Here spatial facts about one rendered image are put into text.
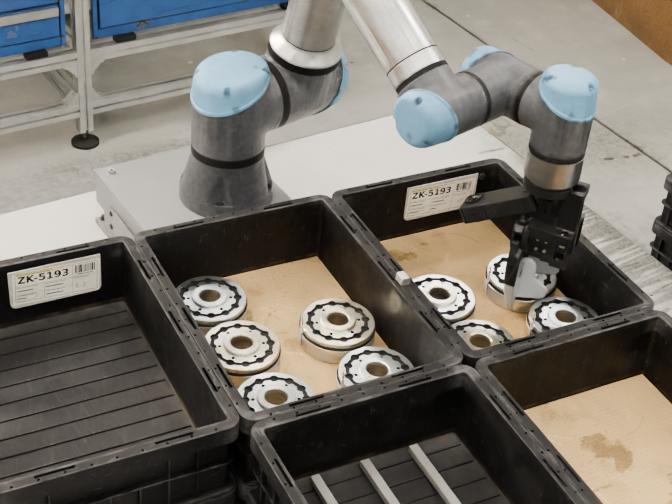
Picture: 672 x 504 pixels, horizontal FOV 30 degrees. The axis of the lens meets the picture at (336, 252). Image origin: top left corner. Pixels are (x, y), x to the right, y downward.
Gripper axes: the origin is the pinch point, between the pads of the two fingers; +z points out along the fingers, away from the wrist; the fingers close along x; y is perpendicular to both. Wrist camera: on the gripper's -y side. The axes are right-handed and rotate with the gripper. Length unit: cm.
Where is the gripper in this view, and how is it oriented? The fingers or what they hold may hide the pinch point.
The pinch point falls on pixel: (512, 290)
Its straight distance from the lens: 182.1
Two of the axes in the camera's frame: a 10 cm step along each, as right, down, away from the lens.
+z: -0.8, 8.1, 5.9
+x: 4.2, -5.1, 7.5
